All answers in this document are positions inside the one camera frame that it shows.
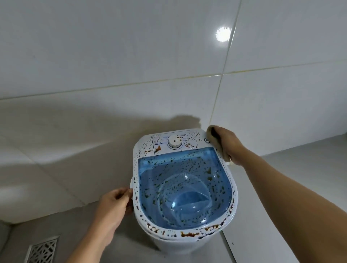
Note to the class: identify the stained white mini washing machine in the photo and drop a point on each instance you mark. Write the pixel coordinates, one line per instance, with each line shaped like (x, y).
(187, 243)

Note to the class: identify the metal floor drain grate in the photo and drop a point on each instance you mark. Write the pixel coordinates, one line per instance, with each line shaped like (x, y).
(43, 250)

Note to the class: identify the person's right forearm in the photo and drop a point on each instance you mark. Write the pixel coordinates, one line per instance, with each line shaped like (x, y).
(292, 203)

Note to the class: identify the person's left thumb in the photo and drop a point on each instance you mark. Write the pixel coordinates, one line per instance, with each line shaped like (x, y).
(122, 191)

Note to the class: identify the person's left forearm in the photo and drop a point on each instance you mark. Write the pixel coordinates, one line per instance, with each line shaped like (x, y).
(86, 250)

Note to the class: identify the person's right fingers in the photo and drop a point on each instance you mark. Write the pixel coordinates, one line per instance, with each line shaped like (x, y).
(219, 135)

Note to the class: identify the person's right hand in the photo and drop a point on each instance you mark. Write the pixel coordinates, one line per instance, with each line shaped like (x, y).
(230, 145)

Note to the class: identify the white round timer knob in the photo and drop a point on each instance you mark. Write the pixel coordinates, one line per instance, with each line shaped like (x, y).
(174, 142)

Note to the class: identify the blue transparent washer lid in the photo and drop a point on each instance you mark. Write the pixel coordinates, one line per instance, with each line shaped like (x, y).
(173, 173)

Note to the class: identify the person's left hand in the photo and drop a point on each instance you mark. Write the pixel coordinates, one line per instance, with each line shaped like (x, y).
(109, 214)

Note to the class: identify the beige cleaning cloth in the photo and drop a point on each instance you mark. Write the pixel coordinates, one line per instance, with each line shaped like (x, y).
(209, 133)

